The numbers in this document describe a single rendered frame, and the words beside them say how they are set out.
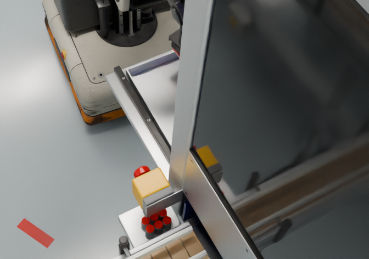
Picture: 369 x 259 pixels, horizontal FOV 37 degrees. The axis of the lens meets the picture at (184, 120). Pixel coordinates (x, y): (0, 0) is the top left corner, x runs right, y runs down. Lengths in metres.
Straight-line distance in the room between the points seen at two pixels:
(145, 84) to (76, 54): 0.89
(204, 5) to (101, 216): 1.65
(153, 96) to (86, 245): 0.93
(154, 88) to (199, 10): 0.78
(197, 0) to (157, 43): 1.66
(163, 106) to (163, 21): 1.05
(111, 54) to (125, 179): 0.54
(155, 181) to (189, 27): 0.49
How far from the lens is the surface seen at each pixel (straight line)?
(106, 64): 2.36
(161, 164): 1.42
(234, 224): 1.02
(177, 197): 1.25
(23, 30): 2.90
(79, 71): 2.35
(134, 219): 1.36
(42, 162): 2.45
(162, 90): 1.54
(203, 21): 0.78
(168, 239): 1.24
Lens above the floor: 2.14
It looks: 58 degrees down
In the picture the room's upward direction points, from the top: 7 degrees clockwise
